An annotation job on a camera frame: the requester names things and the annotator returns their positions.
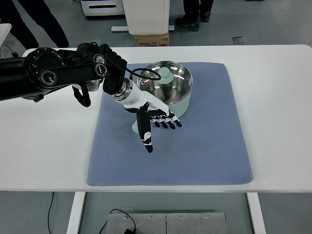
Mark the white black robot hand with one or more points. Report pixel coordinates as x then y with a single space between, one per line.
142 97

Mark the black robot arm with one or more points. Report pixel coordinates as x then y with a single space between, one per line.
68 73

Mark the glass lid with green knob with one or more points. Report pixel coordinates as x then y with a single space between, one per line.
181 80

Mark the brown cardboard box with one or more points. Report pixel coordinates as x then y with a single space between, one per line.
151 40

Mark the grey base bar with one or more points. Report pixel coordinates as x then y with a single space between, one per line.
119 28

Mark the blue quilted mat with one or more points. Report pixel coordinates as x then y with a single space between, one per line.
195 151

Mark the white cabinet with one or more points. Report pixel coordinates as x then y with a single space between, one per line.
146 14

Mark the person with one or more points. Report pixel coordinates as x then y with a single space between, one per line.
48 24
192 9

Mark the grey floor socket plate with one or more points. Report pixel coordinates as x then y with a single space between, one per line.
238 40

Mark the white table leg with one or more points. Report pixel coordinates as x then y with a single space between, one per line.
75 212
256 214

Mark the grey metal plate with screws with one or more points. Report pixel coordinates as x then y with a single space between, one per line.
195 224

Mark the white cart with casters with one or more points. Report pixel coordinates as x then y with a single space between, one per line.
5 30

